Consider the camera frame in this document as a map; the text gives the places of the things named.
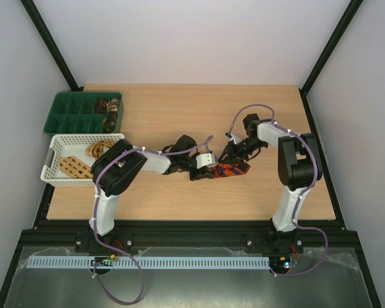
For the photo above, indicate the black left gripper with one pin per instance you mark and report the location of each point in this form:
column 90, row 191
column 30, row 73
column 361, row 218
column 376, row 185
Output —
column 203, row 173

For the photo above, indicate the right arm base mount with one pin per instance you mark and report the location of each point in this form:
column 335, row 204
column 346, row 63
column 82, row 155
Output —
column 270, row 241

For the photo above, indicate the tan ringed tie in basket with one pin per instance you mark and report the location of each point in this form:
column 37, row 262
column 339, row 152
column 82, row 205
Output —
column 96, row 150

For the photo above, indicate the light blue slotted cable duct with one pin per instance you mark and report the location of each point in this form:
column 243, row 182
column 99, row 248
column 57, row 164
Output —
column 147, row 263

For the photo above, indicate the orange navy striped tie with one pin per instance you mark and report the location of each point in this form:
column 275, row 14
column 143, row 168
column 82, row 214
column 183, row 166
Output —
column 228, row 170

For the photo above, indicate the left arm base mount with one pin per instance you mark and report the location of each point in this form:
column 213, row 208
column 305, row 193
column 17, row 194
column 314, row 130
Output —
column 87, row 243

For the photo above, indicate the black frame post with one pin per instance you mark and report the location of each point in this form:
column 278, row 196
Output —
column 341, row 27
column 47, row 38

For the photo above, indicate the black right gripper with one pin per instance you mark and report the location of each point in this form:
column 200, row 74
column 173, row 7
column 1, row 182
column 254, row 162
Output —
column 232, row 151

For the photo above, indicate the white perforated plastic basket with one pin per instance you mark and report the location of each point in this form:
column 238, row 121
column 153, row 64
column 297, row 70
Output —
column 71, row 145

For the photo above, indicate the tan patterned tie in basket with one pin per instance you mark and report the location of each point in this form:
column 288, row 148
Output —
column 75, row 168

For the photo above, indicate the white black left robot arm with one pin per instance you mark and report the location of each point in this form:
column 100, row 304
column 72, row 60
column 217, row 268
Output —
column 117, row 165

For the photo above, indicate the rolled brown patterned tie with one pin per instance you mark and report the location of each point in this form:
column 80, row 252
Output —
column 101, row 106

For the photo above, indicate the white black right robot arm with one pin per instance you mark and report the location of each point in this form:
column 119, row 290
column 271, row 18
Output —
column 298, row 164

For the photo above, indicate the green divided storage tray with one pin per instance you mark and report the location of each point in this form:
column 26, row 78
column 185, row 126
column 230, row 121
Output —
column 72, row 113

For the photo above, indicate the right black frame post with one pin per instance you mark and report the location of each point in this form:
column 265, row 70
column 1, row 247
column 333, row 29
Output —
column 341, row 27

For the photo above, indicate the left black frame post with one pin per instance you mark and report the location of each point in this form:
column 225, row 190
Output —
column 47, row 38

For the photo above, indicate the black aluminium frame rail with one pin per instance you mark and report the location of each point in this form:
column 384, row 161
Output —
column 190, row 234

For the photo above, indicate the rolled beige patterned tie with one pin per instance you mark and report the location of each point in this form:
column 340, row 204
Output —
column 113, row 105

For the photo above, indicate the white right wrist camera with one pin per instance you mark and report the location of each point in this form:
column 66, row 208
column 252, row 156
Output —
column 234, row 139

